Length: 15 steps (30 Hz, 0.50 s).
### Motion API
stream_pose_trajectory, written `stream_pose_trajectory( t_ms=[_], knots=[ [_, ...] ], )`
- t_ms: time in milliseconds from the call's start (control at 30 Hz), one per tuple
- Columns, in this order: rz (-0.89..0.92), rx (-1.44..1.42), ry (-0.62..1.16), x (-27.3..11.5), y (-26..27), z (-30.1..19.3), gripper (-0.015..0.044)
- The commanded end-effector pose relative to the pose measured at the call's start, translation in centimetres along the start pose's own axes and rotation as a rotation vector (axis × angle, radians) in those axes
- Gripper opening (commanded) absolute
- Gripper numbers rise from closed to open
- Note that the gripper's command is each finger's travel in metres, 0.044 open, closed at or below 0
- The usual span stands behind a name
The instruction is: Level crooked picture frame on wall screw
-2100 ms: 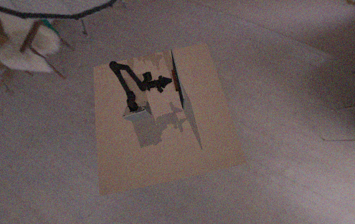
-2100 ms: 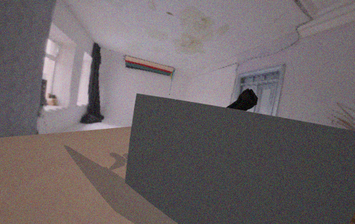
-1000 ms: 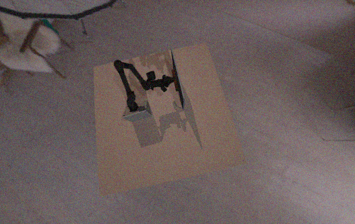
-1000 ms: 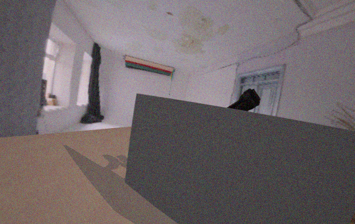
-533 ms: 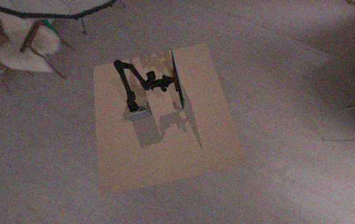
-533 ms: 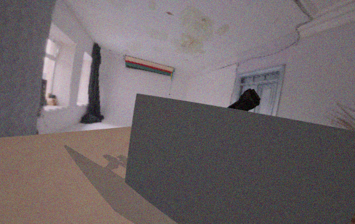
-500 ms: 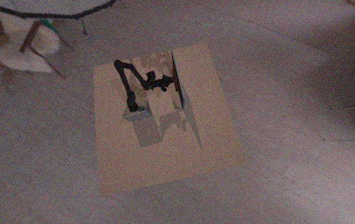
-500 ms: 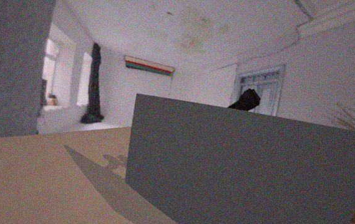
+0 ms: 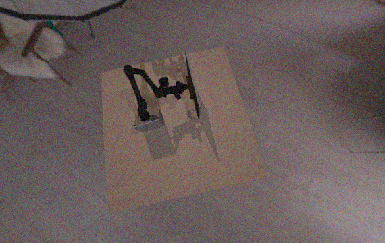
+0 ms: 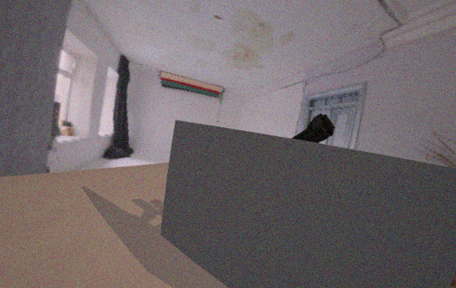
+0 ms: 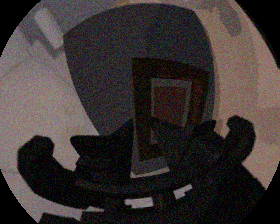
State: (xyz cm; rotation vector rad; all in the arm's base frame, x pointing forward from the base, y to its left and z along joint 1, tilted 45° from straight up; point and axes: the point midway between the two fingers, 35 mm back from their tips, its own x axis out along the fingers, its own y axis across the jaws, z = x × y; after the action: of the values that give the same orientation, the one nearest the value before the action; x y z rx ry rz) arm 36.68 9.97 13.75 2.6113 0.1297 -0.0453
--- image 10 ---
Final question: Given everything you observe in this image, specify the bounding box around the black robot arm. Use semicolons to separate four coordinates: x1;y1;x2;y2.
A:
292;114;334;143

